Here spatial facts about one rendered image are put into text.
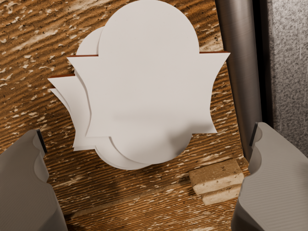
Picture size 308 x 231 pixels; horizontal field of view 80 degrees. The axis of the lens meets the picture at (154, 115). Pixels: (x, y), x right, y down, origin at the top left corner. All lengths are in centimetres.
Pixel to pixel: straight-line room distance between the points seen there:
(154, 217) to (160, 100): 20
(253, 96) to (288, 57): 5
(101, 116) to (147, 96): 4
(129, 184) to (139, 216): 7
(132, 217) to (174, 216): 6
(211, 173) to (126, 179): 11
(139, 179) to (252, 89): 17
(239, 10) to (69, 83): 16
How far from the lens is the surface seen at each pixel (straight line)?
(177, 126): 17
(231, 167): 24
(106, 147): 20
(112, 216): 31
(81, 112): 18
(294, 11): 24
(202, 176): 23
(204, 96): 16
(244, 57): 21
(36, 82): 21
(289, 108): 27
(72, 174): 26
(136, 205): 29
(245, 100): 23
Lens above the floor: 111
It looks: 62 degrees down
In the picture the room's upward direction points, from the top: 176 degrees clockwise
